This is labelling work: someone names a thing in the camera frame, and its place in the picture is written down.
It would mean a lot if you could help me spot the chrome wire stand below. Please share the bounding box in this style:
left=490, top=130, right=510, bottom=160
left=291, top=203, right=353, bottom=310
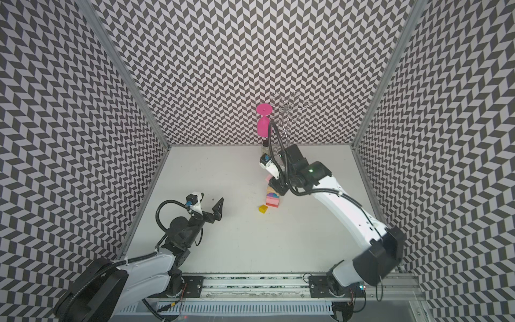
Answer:
left=272, top=90, right=315, bottom=145

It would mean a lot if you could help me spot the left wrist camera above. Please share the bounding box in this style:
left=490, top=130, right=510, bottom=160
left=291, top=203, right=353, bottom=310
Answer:
left=185, top=192, right=204, bottom=216

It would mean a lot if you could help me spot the glass spice jar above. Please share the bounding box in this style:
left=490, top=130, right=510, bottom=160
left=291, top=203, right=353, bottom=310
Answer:
left=261, top=138, right=270, bottom=156

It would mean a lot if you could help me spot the pink rectangular wood block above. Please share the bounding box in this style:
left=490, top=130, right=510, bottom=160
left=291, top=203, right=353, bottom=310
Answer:
left=266, top=197, right=279, bottom=206

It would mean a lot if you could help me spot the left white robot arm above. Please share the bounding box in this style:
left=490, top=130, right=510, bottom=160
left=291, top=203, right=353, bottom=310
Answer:
left=53, top=193, right=224, bottom=321

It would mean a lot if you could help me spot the pink lamp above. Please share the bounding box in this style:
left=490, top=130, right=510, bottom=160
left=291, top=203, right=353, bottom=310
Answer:
left=256, top=103, right=273, bottom=138

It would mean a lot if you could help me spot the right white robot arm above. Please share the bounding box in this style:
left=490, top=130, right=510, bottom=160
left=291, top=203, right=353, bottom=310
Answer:
left=260, top=144, right=406, bottom=297

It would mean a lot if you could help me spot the corner metal post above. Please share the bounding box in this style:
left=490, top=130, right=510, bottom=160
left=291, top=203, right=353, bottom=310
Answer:
left=351, top=0, right=428, bottom=150
left=75, top=0, right=170, bottom=150

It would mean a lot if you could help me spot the right corner metal post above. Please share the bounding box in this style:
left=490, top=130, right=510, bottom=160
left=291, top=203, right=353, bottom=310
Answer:
left=351, top=0, right=428, bottom=150

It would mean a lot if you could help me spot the left corner metal post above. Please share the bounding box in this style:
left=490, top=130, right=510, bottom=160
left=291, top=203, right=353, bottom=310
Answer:
left=75, top=0, right=170, bottom=150

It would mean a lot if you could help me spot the metal base rail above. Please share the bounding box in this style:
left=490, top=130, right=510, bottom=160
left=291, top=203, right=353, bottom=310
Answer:
left=122, top=272, right=431, bottom=321

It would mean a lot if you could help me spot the natural wood block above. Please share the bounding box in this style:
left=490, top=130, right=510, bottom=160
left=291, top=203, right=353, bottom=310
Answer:
left=266, top=186, right=279, bottom=195

